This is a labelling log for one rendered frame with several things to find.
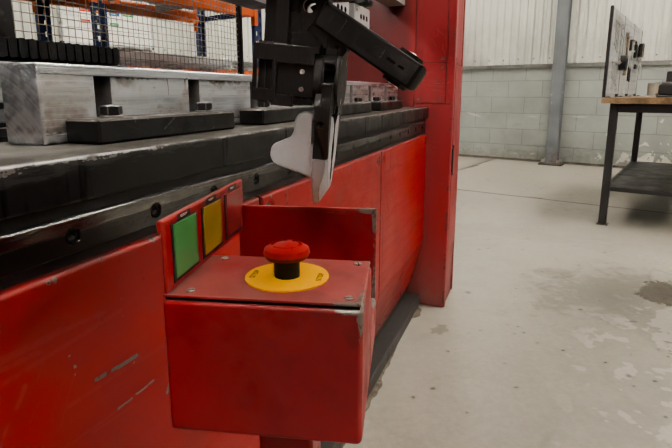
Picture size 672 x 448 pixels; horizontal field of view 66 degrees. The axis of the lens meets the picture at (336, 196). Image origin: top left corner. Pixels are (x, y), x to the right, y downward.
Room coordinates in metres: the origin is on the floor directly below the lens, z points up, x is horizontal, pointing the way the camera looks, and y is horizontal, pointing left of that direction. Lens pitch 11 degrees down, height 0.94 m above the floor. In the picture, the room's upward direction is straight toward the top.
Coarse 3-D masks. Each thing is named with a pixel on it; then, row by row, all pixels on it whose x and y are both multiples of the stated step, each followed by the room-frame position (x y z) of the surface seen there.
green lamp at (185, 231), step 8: (192, 216) 0.43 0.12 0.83; (176, 224) 0.40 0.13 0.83; (184, 224) 0.42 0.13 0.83; (192, 224) 0.43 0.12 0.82; (176, 232) 0.40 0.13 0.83; (184, 232) 0.41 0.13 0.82; (192, 232) 0.43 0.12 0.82; (176, 240) 0.40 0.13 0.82; (184, 240) 0.41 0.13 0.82; (192, 240) 0.43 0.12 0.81; (176, 248) 0.40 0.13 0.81; (184, 248) 0.41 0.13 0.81; (192, 248) 0.43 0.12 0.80; (176, 256) 0.40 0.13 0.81; (184, 256) 0.41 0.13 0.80; (192, 256) 0.43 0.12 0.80; (176, 264) 0.40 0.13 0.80; (184, 264) 0.41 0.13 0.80; (192, 264) 0.43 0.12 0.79; (176, 272) 0.40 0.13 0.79; (184, 272) 0.41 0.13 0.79
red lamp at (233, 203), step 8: (232, 192) 0.54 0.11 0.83; (232, 200) 0.54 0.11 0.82; (240, 200) 0.56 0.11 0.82; (232, 208) 0.54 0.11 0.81; (240, 208) 0.56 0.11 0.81; (232, 216) 0.53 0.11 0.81; (240, 216) 0.56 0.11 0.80; (232, 224) 0.53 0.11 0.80; (240, 224) 0.56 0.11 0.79; (232, 232) 0.53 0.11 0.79
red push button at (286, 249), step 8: (280, 240) 0.43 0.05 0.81; (288, 240) 0.43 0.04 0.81; (296, 240) 0.43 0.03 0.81; (264, 248) 0.42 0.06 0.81; (272, 248) 0.41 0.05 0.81; (280, 248) 0.41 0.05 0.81; (288, 248) 0.41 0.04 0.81; (296, 248) 0.41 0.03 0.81; (304, 248) 0.42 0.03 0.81; (272, 256) 0.41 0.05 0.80; (280, 256) 0.40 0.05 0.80; (288, 256) 0.40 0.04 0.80; (296, 256) 0.41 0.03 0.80; (304, 256) 0.41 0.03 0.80; (280, 264) 0.41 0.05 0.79; (288, 264) 0.41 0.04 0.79; (296, 264) 0.42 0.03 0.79; (280, 272) 0.41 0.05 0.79; (288, 272) 0.41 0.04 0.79; (296, 272) 0.42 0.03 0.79
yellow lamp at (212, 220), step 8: (216, 200) 0.49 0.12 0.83; (208, 208) 0.47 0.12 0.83; (216, 208) 0.49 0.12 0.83; (208, 216) 0.47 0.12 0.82; (216, 216) 0.49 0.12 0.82; (208, 224) 0.47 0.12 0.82; (216, 224) 0.49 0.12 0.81; (208, 232) 0.47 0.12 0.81; (216, 232) 0.49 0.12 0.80; (208, 240) 0.47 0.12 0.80; (216, 240) 0.49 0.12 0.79; (208, 248) 0.46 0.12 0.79
